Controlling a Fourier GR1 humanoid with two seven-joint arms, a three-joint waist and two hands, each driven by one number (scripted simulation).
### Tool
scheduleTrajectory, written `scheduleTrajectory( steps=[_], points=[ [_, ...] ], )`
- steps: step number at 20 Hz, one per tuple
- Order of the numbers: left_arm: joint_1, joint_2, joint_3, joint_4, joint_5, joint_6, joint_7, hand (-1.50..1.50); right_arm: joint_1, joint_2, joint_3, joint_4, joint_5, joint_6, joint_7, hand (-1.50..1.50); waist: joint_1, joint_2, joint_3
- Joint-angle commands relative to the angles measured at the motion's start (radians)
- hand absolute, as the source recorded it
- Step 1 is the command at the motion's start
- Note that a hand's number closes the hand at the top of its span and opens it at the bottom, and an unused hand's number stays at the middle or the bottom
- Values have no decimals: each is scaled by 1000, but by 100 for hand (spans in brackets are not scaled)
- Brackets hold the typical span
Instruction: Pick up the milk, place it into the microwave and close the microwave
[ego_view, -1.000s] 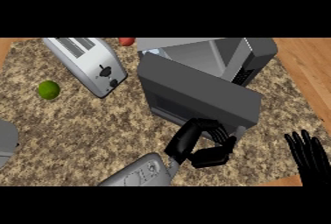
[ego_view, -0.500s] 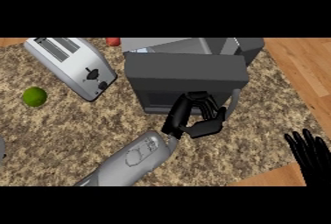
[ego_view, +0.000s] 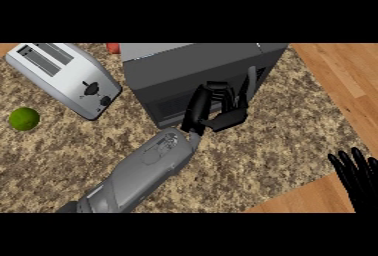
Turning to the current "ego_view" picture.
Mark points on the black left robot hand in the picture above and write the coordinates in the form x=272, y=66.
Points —
x=205, y=106

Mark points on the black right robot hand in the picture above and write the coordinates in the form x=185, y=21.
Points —
x=357, y=176

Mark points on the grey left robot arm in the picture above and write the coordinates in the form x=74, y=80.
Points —
x=137, y=170

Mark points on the dark grey microwave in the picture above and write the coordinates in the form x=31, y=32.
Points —
x=192, y=76

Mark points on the red object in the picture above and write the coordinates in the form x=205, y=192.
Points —
x=112, y=47

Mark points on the silver toaster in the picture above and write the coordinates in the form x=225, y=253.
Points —
x=61, y=78

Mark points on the green lime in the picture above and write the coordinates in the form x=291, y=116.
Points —
x=24, y=118

